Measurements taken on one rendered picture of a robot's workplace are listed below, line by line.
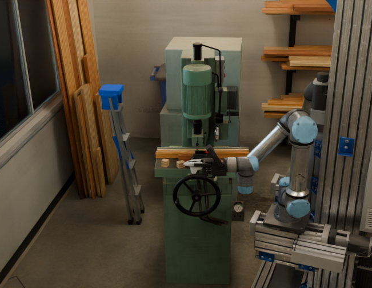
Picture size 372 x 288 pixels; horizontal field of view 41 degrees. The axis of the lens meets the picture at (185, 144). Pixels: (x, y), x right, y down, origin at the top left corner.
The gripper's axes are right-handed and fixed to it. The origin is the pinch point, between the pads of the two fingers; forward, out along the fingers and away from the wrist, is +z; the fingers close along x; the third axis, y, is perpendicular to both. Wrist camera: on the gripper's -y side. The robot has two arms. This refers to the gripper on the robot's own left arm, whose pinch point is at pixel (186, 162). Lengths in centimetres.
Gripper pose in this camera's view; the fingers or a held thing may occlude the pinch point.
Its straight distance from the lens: 244.0
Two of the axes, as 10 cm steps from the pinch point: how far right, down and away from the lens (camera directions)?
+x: -0.5, -2.8, 9.6
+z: -10.0, 0.4, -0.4
